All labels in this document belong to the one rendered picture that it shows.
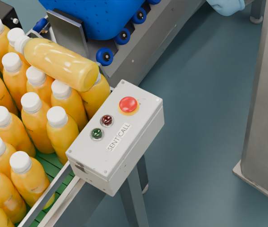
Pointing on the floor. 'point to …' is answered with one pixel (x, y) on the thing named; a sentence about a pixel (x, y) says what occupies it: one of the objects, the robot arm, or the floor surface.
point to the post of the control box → (133, 200)
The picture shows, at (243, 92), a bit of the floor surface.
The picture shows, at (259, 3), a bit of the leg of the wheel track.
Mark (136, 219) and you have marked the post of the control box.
